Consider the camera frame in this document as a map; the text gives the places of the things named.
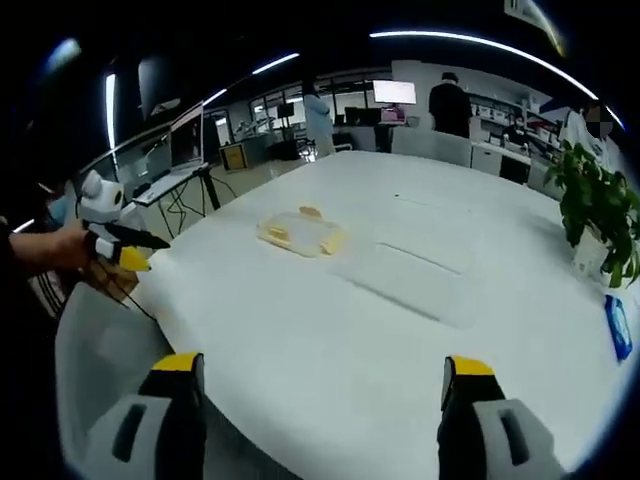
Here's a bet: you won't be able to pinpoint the white low cabinet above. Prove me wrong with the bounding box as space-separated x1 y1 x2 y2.
470 141 532 182

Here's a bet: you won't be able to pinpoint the grey office chair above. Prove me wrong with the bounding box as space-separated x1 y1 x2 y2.
53 282 211 480

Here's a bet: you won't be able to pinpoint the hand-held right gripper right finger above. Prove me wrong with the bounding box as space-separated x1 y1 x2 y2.
436 354 570 480

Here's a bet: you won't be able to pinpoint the person's left hand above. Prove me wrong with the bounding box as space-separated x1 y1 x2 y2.
45 223 100 274

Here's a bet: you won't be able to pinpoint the yellow framed box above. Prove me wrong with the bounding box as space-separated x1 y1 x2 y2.
218 141 247 172

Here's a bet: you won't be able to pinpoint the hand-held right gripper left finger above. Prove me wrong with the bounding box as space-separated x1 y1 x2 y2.
85 351 207 480

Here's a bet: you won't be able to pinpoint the blue wipes packet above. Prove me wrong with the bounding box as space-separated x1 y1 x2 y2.
603 293 634 362

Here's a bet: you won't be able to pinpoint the standing whiteboard screen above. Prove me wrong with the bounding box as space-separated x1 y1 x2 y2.
168 101 207 170

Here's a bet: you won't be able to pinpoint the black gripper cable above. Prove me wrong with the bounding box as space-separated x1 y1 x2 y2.
102 257 157 324

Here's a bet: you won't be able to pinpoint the person's striped trousers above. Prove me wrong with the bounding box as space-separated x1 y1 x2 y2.
28 273 71 321

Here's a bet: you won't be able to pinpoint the long ceiling light strip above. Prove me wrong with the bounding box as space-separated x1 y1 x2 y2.
368 30 587 97

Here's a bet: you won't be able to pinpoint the bright computer monitor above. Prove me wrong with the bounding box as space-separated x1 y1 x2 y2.
372 79 418 107

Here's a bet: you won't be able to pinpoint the white side desk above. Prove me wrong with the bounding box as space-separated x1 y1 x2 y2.
131 160 222 237

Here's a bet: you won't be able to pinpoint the green potted plant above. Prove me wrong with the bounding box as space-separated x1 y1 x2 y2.
543 140 640 290

